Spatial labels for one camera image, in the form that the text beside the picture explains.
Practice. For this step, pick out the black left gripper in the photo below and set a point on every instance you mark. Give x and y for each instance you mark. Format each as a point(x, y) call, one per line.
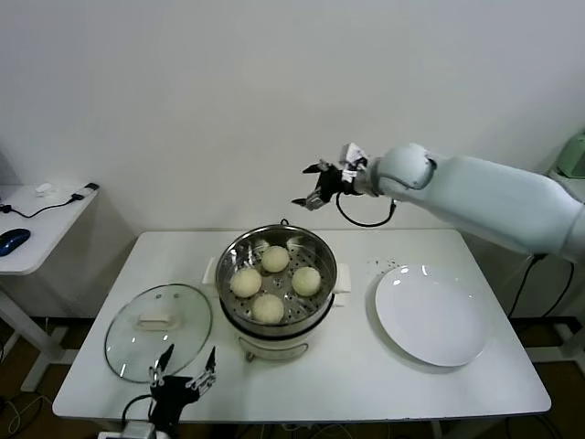
point(173, 393)

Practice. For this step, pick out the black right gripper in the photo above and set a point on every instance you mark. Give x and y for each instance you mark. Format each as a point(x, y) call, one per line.
point(333, 184)

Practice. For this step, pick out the white steamed baozi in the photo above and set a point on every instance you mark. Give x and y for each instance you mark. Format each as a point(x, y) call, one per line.
point(246, 282)
point(268, 308)
point(275, 259)
point(306, 281)

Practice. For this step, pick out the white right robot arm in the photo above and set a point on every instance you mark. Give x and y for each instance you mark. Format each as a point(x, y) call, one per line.
point(480, 196)

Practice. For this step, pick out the stainless steel steamer basket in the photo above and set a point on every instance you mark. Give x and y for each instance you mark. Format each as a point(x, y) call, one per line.
point(281, 283)

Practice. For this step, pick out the cream electric cooker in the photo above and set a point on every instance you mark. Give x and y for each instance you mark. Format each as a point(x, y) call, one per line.
point(274, 350)

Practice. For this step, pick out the scattered dark crumbs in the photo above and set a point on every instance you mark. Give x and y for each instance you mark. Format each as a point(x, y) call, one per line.
point(379, 263)

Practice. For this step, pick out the white round plate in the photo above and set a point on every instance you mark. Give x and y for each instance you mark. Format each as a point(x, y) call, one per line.
point(429, 315)

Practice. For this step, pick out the white side desk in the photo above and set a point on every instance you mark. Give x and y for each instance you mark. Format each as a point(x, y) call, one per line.
point(45, 219)

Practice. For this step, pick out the blue computer mouse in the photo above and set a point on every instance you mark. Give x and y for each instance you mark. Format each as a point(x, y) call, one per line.
point(13, 240)

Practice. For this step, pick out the small white adapter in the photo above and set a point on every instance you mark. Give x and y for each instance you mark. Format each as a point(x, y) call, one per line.
point(45, 190)

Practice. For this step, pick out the pale green appliance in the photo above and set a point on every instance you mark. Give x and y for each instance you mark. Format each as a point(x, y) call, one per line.
point(573, 155)

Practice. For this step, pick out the white side table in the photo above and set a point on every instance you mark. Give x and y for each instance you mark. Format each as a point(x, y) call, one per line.
point(577, 186)

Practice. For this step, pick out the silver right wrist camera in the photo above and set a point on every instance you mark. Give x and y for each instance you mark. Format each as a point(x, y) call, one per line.
point(354, 157)

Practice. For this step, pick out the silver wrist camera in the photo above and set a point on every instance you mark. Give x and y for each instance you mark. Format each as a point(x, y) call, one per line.
point(354, 157)
point(137, 431)

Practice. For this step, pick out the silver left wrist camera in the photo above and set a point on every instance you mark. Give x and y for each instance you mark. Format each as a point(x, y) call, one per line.
point(137, 431)

